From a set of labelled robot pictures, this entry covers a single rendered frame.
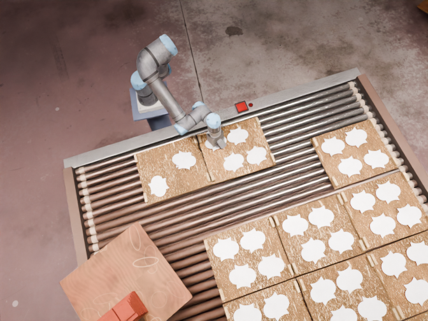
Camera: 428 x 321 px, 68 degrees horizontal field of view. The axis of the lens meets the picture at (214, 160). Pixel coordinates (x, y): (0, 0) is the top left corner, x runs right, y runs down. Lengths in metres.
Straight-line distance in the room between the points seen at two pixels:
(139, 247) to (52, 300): 1.46
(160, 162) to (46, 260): 1.56
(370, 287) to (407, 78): 2.43
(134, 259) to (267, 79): 2.31
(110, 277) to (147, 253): 0.22
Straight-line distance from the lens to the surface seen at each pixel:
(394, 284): 2.04
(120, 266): 1.83
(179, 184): 1.95
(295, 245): 1.89
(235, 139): 2.03
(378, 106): 2.33
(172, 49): 1.74
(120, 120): 3.36
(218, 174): 1.95
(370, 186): 2.09
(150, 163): 2.04
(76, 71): 3.88
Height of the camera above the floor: 2.78
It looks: 68 degrees down
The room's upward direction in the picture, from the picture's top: 7 degrees counter-clockwise
